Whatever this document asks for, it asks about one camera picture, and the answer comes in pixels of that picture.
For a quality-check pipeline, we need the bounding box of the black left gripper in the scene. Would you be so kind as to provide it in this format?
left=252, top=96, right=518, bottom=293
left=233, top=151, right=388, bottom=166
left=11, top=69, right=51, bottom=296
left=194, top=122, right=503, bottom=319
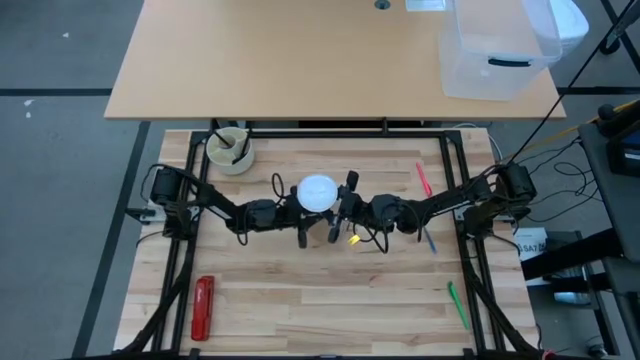
left=275, top=194, right=326, bottom=250

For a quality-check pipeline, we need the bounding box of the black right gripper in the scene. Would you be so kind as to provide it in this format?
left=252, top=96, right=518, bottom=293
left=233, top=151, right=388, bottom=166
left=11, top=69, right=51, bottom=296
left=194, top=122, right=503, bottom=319
left=324, top=170, right=374, bottom=245

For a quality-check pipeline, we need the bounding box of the red pen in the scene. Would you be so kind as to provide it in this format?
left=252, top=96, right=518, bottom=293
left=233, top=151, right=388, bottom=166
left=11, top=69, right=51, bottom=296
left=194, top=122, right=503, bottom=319
left=415, top=162, right=433, bottom=198

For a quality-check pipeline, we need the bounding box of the beige pen cup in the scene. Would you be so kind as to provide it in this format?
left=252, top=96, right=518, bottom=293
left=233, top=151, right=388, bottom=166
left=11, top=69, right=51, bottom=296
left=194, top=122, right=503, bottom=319
left=205, top=126, right=255, bottom=177

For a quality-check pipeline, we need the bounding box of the red stapler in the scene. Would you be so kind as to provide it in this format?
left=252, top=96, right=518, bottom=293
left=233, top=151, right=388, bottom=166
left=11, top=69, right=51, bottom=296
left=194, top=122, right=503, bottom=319
left=190, top=275, right=216, bottom=342

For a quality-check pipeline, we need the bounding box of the green pen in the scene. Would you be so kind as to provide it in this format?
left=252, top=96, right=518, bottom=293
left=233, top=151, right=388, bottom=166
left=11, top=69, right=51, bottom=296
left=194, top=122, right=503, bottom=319
left=447, top=281, right=472, bottom=330

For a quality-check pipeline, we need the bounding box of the light wooden desk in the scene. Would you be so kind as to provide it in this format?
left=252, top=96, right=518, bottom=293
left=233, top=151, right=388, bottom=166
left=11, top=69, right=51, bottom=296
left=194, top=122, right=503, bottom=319
left=103, top=0, right=568, bottom=122

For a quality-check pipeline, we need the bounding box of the white labelled box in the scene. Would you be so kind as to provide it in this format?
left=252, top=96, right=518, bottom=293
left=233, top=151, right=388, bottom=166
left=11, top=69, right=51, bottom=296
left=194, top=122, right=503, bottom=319
left=513, top=227, right=550, bottom=262

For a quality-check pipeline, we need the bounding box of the clear plastic storage bin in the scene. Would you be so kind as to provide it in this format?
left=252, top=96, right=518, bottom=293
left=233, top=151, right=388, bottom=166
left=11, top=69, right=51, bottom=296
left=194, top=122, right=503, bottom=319
left=438, top=0, right=564, bottom=101

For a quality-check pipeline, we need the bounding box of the clear tape label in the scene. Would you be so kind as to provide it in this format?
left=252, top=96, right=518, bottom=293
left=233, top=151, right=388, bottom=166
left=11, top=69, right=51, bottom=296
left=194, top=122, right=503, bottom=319
left=405, top=0, right=447, bottom=13

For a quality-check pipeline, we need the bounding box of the black cart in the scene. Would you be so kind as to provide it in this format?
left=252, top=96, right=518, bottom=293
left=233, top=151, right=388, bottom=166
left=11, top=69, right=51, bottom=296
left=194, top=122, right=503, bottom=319
left=578, top=102, right=640, bottom=360

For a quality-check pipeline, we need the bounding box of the thin black rod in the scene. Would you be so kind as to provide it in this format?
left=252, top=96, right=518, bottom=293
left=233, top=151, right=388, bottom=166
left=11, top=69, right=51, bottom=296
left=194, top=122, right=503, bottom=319
left=508, top=0, right=640, bottom=162

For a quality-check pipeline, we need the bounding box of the white round container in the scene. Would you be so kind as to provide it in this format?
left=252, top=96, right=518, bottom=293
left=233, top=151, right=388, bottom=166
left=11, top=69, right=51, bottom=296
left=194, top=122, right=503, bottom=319
left=548, top=0, right=591, bottom=57

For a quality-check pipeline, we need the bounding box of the black aluminium frame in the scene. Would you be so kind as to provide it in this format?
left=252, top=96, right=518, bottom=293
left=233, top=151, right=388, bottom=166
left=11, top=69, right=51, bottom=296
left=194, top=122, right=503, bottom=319
left=122, top=128, right=544, bottom=360

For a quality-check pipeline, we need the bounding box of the yellow cable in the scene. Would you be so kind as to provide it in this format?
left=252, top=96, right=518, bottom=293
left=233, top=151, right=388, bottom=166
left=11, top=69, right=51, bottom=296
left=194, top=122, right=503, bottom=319
left=522, top=98, right=640, bottom=154

